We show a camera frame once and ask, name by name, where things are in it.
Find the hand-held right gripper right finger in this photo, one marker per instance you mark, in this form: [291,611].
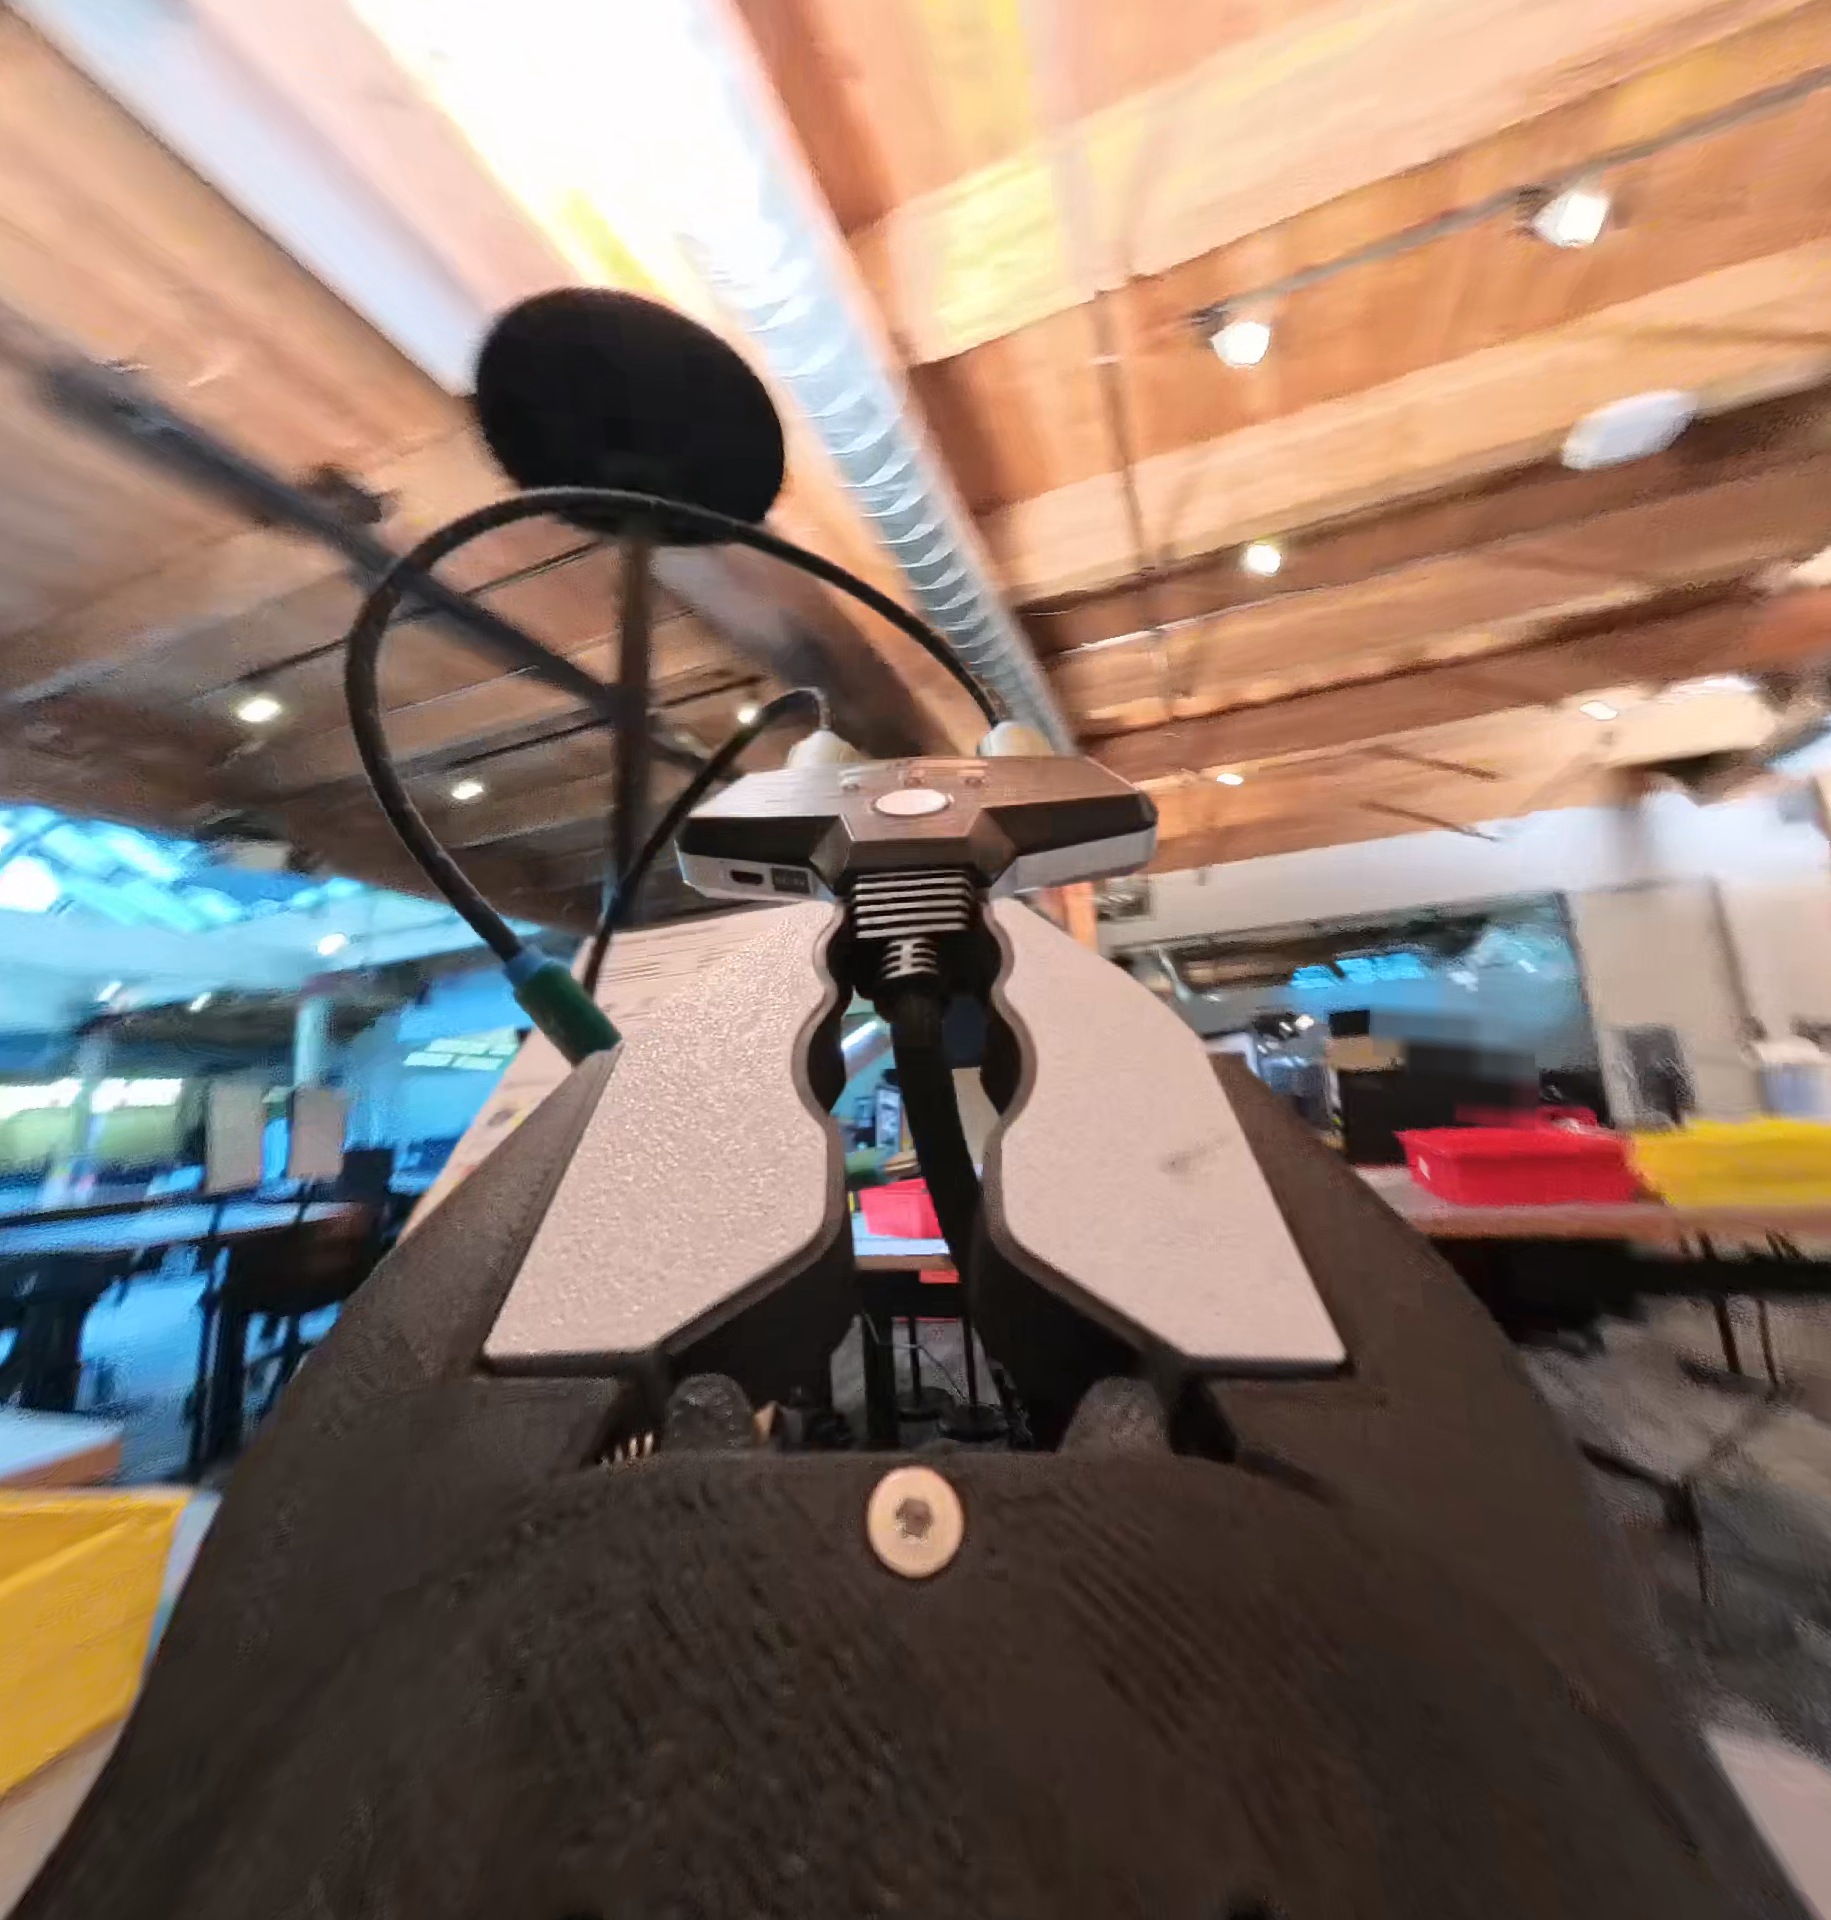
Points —
[1155,1170]

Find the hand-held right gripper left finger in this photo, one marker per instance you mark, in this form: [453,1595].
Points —
[676,1155]

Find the grey tracker device with ports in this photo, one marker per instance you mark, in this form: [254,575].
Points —
[1005,817]

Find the red plastic bin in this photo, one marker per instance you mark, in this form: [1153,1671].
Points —
[1514,1167]
[900,1209]

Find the dark table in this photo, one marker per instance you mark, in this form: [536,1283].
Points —
[181,1230]

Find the skylight windows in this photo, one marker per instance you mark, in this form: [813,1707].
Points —
[136,886]

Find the yellow plastic bin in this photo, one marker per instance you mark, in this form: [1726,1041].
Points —
[1762,1163]
[46,1621]

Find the ceiling spotlight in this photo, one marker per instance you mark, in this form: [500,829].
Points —
[1569,216]
[1239,340]
[1262,558]

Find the white table with wooden edge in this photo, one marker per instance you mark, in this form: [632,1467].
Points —
[21,1440]

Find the black foam microphone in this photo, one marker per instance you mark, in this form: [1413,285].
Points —
[631,406]

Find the white ceiling access point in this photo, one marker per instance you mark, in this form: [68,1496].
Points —
[1627,429]

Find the silver ventilation duct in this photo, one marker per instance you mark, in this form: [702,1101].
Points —
[871,436]

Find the ceiling track rail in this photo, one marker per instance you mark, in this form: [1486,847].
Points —
[1393,247]

